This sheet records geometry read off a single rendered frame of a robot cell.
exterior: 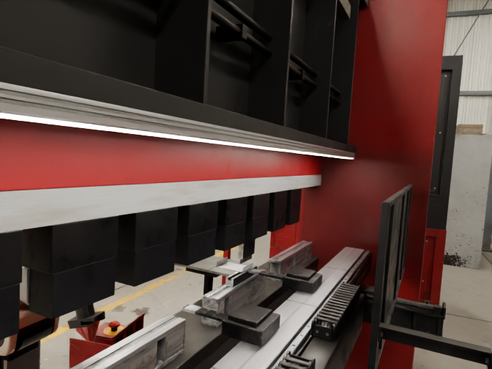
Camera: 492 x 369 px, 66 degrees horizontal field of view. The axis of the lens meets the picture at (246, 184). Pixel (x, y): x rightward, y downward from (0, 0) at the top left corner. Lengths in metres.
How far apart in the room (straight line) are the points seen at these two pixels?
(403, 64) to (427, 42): 0.15
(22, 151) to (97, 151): 0.14
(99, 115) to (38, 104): 0.08
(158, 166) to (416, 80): 1.58
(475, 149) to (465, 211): 0.91
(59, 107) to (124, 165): 0.37
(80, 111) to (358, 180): 1.82
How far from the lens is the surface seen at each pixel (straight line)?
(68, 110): 0.46
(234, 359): 0.91
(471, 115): 8.24
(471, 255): 6.51
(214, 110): 0.74
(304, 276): 1.33
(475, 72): 8.38
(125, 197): 0.82
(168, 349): 1.09
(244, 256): 1.42
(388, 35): 2.24
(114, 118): 0.51
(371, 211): 2.15
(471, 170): 6.38
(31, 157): 0.68
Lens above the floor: 1.43
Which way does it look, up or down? 4 degrees down
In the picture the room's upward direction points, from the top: 4 degrees clockwise
